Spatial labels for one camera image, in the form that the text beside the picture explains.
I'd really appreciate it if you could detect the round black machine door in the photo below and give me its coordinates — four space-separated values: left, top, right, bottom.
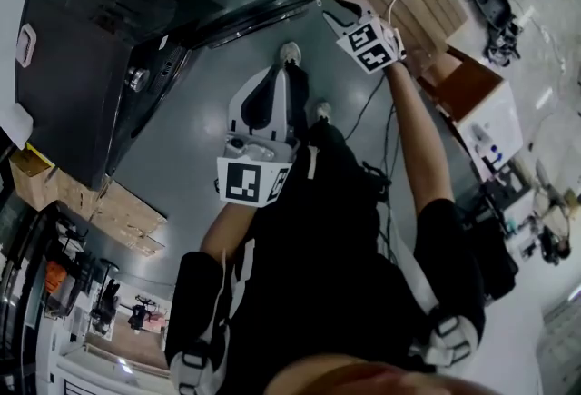
192 0 325 51

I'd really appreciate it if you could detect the person's face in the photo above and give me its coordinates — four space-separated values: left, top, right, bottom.
262 354 509 395

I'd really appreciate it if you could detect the white crumpled paper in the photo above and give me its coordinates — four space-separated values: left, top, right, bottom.
0 104 35 150

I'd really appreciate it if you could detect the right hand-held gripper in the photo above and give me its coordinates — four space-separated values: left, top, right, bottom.
321 0 408 76

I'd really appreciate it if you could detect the person's left forearm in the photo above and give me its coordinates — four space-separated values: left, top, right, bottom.
199 201 259 263

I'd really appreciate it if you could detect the pale pink plastic tray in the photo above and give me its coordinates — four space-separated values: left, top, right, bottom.
15 23 38 67

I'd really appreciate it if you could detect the person's left white shoe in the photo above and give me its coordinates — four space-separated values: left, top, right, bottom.
279 42 303 67

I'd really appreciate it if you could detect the cardboard box with yellow label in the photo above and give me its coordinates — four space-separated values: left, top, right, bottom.
54 177 168 258

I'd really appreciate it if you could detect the white grey shoulder strap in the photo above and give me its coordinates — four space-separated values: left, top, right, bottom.
169 242 255 395
408 306 480 370

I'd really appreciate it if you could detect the person's right forearm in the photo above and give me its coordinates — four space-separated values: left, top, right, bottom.
383 61 456 218

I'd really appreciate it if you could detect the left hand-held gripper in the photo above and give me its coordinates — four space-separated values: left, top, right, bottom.
215 67 301 209

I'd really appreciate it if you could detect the white topped wooden cabinet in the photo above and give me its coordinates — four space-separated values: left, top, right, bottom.
416 45 524 181

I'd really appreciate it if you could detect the black washing machine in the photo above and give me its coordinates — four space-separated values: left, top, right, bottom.
13 0 231 193

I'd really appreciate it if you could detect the person's black clothing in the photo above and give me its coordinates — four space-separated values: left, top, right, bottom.
163 64 487 392

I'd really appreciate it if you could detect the plain cardboard box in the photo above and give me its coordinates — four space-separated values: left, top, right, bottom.
8 143 63 212

